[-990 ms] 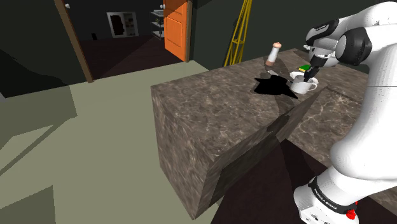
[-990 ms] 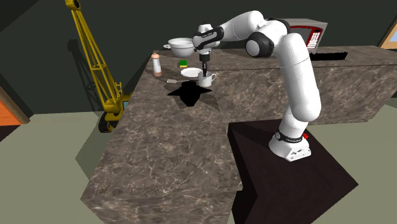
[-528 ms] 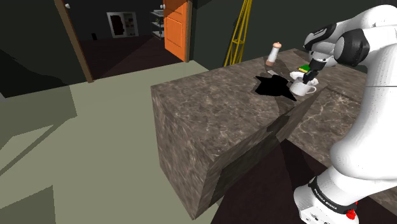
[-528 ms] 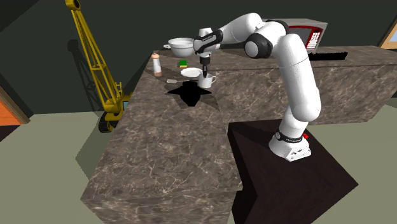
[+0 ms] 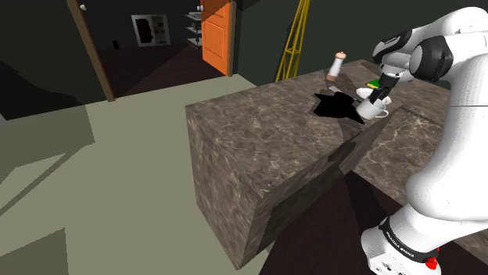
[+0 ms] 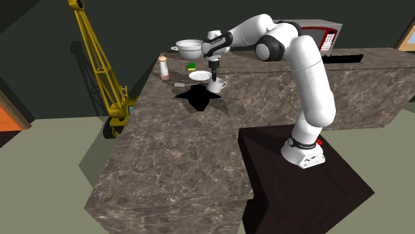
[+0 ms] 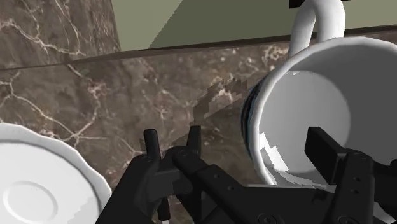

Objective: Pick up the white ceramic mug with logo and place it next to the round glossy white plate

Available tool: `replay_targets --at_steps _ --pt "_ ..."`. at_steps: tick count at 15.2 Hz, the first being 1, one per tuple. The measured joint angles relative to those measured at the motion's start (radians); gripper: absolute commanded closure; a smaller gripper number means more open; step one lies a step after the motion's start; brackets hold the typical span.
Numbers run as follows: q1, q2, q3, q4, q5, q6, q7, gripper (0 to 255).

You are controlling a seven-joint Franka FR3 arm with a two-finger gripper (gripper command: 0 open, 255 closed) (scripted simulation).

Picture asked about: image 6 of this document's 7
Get white cup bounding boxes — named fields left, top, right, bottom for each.
left=206, top=77, right=228, bottom=94

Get grey spatula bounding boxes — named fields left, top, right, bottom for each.
left=174, top=82, right=208, bottom=88

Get dark robot stand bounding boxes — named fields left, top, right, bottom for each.
left=237, top=123, right=376, bottom=234

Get window with wooden frame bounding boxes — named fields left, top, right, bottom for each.
left=396, top=23, right=415, bottom=53

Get red and grey microwave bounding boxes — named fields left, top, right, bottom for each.
left=274, top=19, right=343, bottom=53

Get white and tan shaker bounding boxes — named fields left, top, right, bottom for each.
left=158, top=55, right=170, bottom=81

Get yellow toy crane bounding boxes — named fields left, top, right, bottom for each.
left=67, top=0, right=140, bottom=140

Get white bowl with handles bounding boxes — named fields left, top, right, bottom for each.
left=170, top=39, right=205, bottom=60

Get orange door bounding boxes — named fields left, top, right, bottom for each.
left=0, top=89, right=32, bottom=132

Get white plate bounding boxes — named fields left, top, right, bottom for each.
left=188, top=70, right=213, bottom=82

